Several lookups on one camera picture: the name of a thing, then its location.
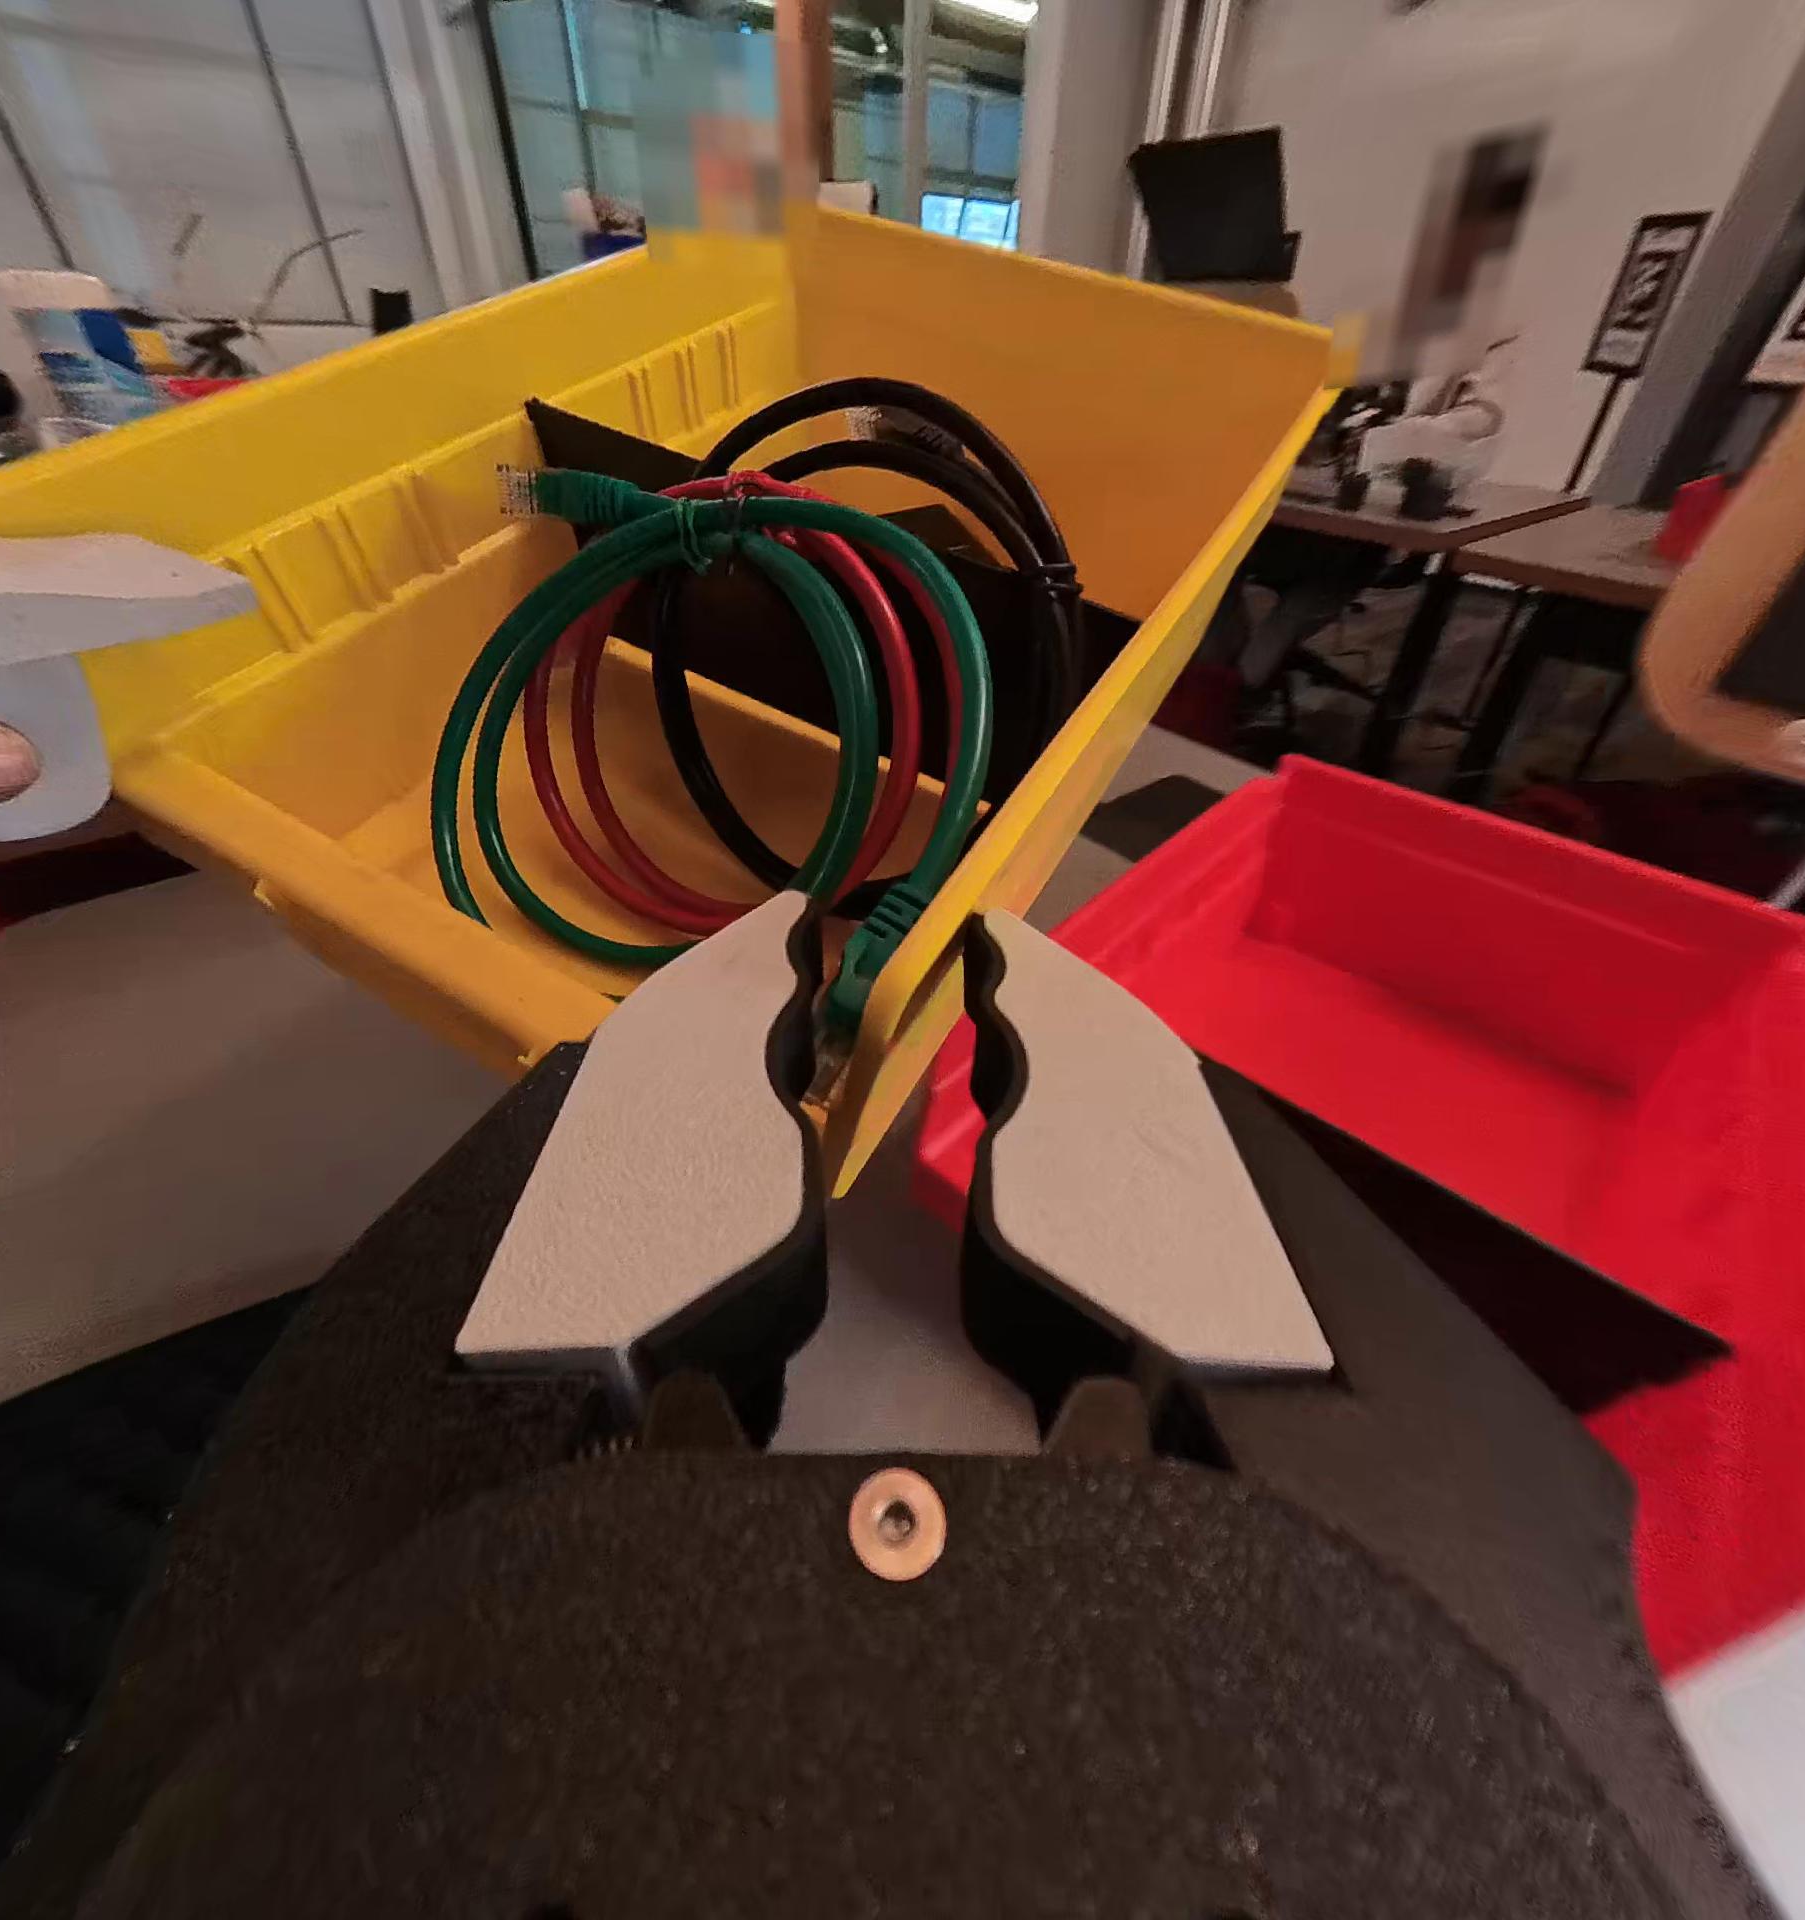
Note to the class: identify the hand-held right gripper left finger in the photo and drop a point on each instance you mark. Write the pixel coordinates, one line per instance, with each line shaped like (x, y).
(662, 1169)

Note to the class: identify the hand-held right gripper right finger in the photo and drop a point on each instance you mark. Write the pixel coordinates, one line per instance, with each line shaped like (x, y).
(1142, 1187)

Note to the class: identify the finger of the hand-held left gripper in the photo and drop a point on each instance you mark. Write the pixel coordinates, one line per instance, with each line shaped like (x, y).
(63, 593)

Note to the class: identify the red plastic bin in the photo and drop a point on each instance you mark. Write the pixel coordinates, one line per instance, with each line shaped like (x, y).
(1442, 1051)

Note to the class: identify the yellow plastic bin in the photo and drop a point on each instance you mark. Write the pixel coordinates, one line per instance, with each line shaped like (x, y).
(992, 375)

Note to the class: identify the dark-legged work table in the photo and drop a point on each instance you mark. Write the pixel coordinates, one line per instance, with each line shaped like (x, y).
(1426, 519)

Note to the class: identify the white and black equipment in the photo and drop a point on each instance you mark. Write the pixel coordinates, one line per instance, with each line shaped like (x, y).
(1420, 449)

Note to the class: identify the black wood-edged panel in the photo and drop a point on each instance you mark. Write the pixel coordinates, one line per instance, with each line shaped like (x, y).
(1802, 631)

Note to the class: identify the black and tan reflector panel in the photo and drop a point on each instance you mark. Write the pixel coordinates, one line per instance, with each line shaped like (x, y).
(1211, 203)

